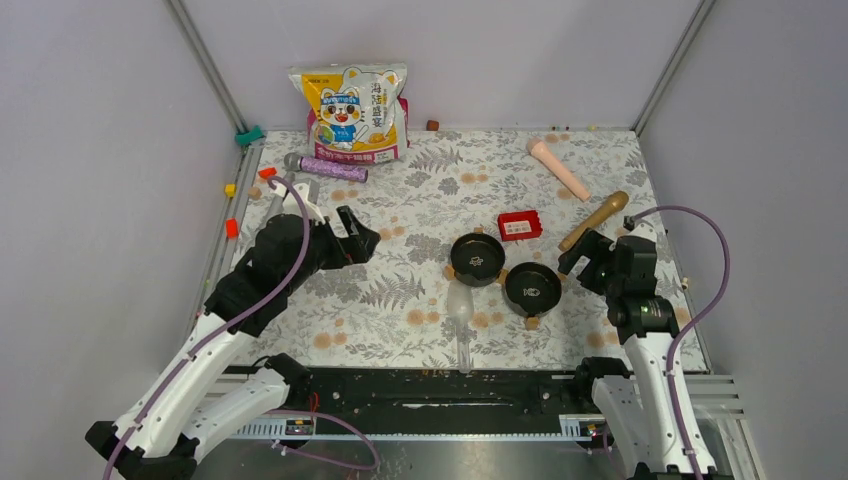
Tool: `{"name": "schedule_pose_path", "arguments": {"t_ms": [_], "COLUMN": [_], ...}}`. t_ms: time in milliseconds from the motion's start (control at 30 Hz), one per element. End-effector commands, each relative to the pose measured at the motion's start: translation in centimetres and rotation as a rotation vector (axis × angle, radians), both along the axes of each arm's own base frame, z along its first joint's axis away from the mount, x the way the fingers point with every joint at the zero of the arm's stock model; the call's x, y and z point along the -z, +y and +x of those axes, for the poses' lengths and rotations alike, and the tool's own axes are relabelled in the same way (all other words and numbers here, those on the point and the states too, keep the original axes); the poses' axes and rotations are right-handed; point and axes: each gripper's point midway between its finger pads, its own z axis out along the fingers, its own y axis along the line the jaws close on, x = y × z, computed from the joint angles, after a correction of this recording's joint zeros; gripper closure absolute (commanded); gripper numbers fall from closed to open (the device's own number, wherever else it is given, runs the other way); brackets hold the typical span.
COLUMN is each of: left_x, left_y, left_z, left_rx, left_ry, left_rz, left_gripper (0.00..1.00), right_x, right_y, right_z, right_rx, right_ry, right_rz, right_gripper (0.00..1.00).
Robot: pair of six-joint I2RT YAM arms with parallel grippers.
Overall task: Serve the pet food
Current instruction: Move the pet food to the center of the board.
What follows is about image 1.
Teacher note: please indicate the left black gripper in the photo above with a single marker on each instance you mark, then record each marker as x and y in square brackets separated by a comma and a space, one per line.
[356, 248]

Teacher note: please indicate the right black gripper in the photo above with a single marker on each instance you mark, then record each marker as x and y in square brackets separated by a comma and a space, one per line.
[591, 244]

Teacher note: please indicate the cat food bag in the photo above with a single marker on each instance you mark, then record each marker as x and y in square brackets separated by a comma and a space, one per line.
[357, 114]

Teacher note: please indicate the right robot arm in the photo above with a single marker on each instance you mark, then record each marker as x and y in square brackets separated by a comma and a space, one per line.
[644, 398]

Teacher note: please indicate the black bowl fish print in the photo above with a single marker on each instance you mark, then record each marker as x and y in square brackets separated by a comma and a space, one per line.
[532, 289]

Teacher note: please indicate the gold toy microphone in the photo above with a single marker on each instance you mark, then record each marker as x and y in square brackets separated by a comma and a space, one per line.
[613, 204]

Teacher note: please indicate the red plastic box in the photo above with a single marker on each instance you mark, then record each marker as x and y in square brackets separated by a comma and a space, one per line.
[520, 225]

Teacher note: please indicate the grey toy microphone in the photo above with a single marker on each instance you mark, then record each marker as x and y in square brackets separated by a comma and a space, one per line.
[279, 193]

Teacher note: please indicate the purple glitter toy microphone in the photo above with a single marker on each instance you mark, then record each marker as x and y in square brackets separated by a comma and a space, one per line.
[312, 165]

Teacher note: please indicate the black bowl paw print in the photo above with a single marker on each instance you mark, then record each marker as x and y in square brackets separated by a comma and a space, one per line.
[477, 259]

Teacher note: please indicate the red triangular block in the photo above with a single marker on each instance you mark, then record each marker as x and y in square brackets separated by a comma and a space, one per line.
[267, 173]

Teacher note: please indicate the pink toy microphone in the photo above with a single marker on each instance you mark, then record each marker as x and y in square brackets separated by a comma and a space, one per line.
[539, 150]

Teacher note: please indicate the floral patterned table mat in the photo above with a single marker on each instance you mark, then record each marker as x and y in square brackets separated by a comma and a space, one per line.
[392, 311]

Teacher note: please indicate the teal plastic block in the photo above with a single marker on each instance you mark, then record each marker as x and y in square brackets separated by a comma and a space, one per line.
[248, 137]

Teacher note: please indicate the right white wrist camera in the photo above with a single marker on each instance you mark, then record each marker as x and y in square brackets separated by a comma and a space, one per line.
[640, 228]

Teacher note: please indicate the red block on rail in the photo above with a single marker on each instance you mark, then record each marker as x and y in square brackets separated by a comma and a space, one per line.
[232, 228]

